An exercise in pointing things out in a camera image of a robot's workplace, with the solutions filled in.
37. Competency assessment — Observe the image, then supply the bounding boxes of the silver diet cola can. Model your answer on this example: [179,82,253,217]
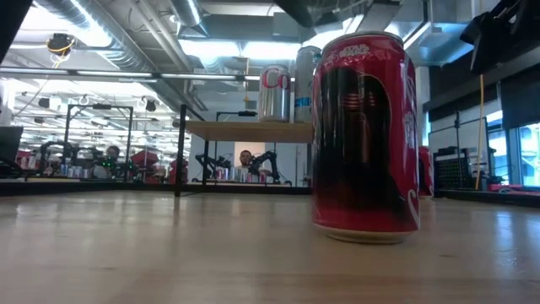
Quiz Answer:
[257,63,293,123]

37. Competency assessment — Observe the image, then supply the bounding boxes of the slim white can blue print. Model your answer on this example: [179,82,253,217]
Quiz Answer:
[294,45,324,124]

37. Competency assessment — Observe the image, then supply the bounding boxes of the red cola can dark figure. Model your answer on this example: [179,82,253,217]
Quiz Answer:
[310,30,422,245]

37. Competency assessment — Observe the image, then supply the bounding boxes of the wooden shelf black metal legs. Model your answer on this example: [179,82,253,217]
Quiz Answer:
[175,104,316,198]

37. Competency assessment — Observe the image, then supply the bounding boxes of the person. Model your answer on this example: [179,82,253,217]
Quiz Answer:
[94,144,123,178]
[235,149,271,176]

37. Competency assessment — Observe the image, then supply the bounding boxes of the red chair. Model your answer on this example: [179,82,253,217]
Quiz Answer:
[130,150,160,178]

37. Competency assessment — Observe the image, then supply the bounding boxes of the long ceiling light bar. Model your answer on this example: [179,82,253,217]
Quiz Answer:
[0,67,262,82]

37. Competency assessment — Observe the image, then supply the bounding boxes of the black perforated rack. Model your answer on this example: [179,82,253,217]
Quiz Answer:
[433,146,476,191]

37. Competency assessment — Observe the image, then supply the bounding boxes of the black tripod stand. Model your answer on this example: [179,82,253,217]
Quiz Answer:
[452,110,464,154]

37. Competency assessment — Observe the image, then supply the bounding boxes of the dark monitor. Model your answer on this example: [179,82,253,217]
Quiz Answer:
[0,125,24,164]

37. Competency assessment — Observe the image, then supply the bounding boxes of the black rig frame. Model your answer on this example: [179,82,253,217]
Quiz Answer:
[62,103,135,181]

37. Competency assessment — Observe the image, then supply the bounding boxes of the silver ventilation duct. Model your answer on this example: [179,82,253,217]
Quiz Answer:
[33,0,203,115]

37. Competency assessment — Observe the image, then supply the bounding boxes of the black aluminium table frame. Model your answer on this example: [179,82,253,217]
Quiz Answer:
[0,176,540,209]

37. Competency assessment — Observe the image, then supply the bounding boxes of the yellow hanging cable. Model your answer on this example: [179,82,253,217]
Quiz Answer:
[475,73,485,191]

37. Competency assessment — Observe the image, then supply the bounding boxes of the yellow cable reel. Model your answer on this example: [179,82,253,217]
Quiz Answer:
[45,32,77,58]

